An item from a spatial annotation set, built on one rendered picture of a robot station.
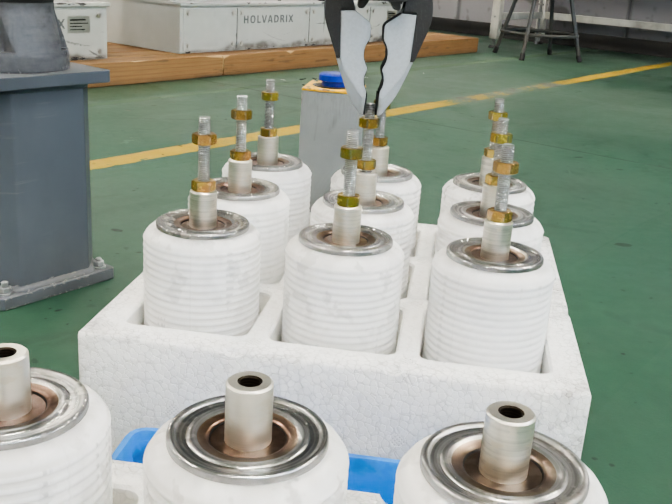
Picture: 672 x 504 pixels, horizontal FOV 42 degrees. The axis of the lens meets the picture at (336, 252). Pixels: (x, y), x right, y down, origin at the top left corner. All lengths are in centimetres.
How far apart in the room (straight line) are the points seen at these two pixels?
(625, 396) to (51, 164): 78
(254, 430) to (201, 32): 307
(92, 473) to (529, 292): 36
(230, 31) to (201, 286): 289
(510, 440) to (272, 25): 339
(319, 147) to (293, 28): 277
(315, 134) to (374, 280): 43
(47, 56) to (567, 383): 80
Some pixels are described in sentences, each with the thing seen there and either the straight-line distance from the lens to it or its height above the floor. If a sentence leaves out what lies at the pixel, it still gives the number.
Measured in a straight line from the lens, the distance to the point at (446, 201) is 90.
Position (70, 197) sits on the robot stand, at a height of 13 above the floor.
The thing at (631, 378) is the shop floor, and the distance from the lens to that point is 114.
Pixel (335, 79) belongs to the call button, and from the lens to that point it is 107.
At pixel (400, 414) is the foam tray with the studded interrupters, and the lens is 67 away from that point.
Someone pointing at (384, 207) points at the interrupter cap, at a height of 25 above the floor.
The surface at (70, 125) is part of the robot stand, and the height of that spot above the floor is 23.
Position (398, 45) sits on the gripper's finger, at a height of 40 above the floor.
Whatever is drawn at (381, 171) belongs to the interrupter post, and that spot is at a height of 26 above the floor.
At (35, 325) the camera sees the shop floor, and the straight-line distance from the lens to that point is 117.
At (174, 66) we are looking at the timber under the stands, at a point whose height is 5.
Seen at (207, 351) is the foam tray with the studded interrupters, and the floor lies 18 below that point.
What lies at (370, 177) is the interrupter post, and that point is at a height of 28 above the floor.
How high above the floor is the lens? 47
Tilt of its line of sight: 19 degrees down
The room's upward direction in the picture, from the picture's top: 4 degrees clockwise
